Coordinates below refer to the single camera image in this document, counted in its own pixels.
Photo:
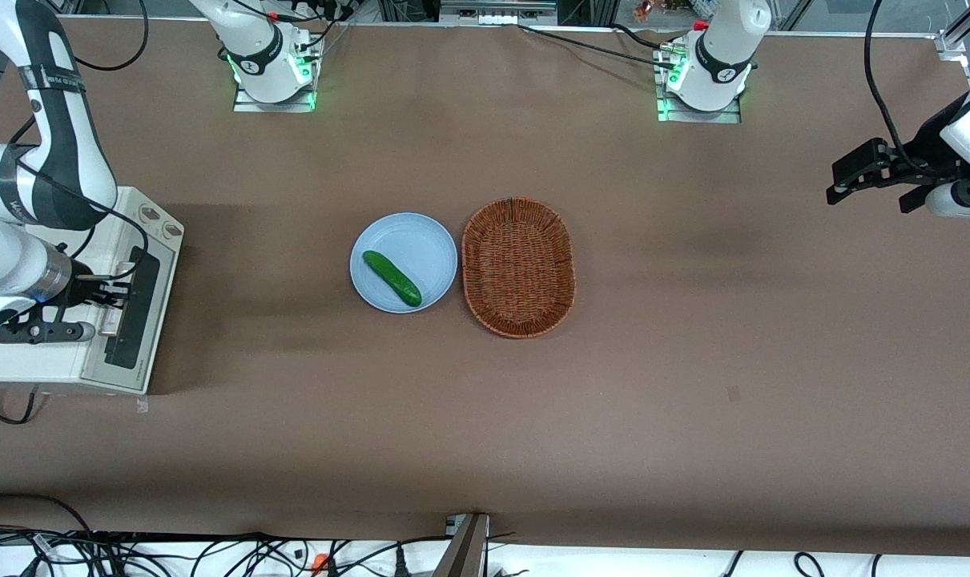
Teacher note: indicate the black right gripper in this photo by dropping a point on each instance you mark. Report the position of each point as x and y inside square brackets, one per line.
[82, 289]

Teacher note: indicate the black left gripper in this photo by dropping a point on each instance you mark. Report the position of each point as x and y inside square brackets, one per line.
[922, 151]

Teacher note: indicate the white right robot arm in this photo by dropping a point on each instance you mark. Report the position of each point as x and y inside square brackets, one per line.
[4, 248]

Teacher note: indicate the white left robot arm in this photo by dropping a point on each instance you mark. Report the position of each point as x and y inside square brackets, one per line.
[721, 48]

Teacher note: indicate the white oven knob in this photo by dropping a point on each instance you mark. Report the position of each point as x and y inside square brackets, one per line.
[172, 231]
[148, 214]

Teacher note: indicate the white toaster oven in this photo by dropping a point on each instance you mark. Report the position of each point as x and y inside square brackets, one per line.
[52, 361]

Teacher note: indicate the green cucumber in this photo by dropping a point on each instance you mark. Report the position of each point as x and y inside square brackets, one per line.
[391, 278]

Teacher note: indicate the light blue plate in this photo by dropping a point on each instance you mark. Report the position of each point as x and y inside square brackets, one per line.
[420, 248]

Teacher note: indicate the brown wicker basket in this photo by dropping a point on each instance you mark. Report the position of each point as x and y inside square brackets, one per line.
[518, 268]

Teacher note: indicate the grey power strip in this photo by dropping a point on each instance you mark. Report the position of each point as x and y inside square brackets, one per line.
[497, 12]

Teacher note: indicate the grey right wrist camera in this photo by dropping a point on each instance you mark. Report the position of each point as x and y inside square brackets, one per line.
[40, 331]

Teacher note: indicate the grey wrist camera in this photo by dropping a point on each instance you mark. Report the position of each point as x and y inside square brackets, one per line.
[40, 331]
[965, 200]

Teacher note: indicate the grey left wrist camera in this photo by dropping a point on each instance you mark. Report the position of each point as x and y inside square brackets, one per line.
[965, 200]

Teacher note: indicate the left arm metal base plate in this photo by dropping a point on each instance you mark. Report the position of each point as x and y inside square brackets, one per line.
[729, 116]

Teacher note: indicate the aluminium frame profile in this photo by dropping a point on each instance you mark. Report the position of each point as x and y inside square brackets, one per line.
[965, 36]

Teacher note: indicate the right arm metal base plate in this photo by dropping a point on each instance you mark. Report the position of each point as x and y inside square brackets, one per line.
[300, 100]

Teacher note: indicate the grey metal camera post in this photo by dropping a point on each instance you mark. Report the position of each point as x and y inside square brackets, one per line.
[464, 549]

